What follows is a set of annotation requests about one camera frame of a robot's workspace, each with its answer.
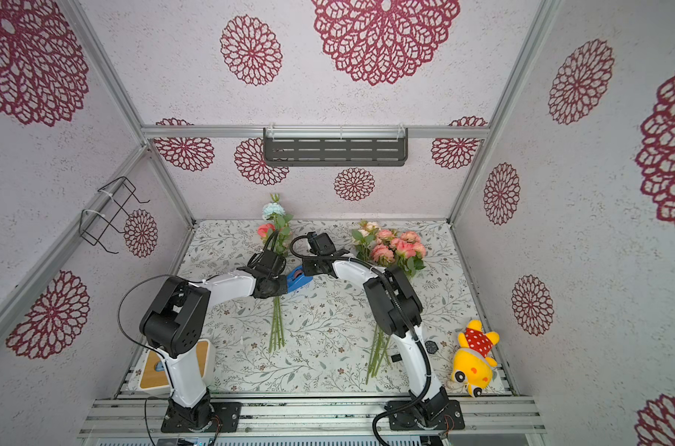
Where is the mixed pastel flower bouquet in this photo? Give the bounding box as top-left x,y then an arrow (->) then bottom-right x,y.
257,193 -> 292,353

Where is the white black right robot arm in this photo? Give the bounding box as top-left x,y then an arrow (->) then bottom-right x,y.
302,256 -> 449,416

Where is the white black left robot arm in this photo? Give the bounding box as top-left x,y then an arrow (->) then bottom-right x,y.
139,267 -> 288,409

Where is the pink rose bouquet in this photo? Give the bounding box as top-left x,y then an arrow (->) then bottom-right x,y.
350,220 -> 428,386

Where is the black round knob tool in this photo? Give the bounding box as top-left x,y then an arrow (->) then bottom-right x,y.
424,340 -> 439,355

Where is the wooden lid tissue box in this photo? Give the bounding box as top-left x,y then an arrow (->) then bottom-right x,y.
128,338 -> 216,396

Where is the yellow plush bear toy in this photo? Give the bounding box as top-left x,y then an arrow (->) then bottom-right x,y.
450,320 -> 500,398

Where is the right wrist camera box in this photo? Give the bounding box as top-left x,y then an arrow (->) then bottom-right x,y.
307,232 -> 337,256

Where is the grey wall shelf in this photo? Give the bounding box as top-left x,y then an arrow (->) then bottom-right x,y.
262,127 -> 409,167

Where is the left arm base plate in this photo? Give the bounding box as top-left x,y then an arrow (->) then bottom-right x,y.
160,400 -> 242,434

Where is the black wire wall rack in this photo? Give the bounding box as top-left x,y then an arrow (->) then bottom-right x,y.
77,176 -> 150,255

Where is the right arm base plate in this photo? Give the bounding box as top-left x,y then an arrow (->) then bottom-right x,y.
388,400 -> 466,431

